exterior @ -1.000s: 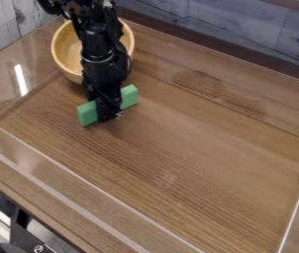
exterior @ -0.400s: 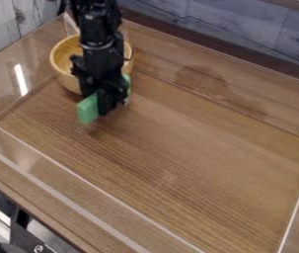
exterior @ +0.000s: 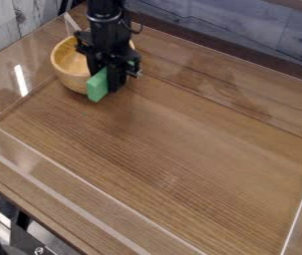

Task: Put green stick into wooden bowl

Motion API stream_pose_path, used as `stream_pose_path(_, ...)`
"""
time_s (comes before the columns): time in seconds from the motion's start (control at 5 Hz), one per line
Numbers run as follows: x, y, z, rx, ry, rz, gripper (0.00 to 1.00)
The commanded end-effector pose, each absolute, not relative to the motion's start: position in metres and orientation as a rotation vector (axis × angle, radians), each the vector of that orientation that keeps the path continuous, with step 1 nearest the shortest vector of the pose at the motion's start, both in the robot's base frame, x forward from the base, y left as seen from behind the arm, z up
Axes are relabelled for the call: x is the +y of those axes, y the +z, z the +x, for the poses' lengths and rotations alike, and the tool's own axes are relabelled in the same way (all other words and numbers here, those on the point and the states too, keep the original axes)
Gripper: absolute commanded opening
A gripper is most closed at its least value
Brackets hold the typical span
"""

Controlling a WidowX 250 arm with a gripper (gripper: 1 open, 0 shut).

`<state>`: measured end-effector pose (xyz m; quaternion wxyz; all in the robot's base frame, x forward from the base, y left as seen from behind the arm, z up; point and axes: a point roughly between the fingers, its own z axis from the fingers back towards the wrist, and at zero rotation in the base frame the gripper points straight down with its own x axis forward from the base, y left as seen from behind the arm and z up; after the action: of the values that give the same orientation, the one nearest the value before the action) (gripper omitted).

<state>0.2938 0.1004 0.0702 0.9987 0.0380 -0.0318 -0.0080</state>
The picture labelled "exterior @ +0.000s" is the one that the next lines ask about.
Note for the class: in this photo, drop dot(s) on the black table leg bracket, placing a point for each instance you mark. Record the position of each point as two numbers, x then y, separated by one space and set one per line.
30 237

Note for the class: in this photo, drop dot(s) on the green rectangular block stick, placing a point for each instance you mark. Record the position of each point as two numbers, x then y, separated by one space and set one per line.
98 86

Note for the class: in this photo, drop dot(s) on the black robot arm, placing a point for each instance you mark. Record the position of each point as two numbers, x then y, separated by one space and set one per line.
109 16

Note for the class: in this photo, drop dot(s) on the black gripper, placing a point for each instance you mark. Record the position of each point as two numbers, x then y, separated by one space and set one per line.
110 50

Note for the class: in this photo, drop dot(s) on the wooden bowl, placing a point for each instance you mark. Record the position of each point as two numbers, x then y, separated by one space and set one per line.
70 66

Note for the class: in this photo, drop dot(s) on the clear acrylic tray walls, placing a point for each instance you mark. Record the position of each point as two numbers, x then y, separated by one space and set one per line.
181 166

